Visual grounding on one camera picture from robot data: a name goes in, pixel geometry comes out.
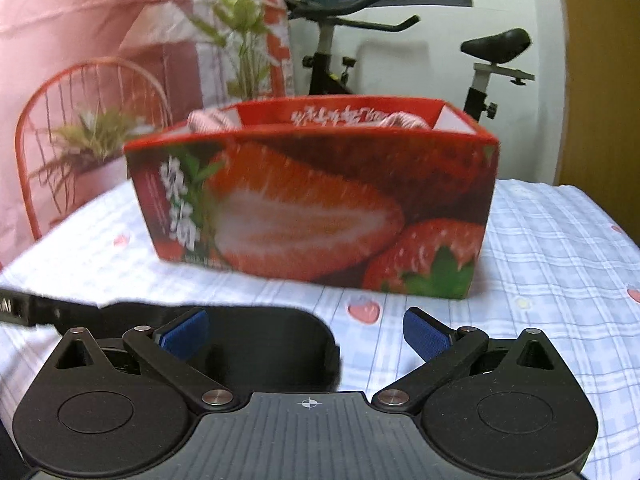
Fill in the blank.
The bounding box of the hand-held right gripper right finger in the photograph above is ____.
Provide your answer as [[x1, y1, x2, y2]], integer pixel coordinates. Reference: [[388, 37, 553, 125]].
[[372, 307, 563, 413]]

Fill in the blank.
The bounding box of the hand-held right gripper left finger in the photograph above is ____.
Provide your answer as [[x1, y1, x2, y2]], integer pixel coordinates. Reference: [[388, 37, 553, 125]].
[[50, 309, 238, 413]]

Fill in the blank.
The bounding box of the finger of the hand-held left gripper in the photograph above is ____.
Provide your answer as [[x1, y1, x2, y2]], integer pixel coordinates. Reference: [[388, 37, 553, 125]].
[[0, 285, 101, 331]]

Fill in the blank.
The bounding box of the black cloth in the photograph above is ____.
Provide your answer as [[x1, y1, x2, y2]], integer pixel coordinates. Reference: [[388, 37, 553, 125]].
[[59, 304, 343, 393]]

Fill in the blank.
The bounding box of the red strawberry print cardboard box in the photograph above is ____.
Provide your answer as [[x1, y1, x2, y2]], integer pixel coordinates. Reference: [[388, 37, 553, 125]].
[[124, 96, 500, 301]]

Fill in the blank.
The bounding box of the small leafy potted plant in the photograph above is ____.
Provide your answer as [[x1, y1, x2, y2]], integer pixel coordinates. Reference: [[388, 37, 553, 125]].
[[29, 107, 157, 198]]

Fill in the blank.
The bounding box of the pink striped cloth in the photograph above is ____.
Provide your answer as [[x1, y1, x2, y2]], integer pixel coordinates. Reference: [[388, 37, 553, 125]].
[[377, 111, 432, 130], [186, 109, 242, 134]]

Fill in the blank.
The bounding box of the black exercise bike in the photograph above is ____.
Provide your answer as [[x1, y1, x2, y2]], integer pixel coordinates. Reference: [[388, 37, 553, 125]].
[[285, 0, 536, 126]]

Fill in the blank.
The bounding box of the pink red patterned curtain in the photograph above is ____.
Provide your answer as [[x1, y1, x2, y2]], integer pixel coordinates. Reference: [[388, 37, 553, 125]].
[[0, 0, 296, 266]]

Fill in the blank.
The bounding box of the wooden door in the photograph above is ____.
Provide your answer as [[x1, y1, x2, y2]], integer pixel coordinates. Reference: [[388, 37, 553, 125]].
[[552, 0, 640, 243]]

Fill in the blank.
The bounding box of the tall green plant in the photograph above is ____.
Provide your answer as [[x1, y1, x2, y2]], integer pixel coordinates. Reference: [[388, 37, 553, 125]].
[[192, 0, 312, 102]]

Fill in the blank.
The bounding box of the red wire chair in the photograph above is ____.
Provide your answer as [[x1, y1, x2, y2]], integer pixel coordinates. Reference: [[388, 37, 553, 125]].
[[15, 57, 173, 242]]

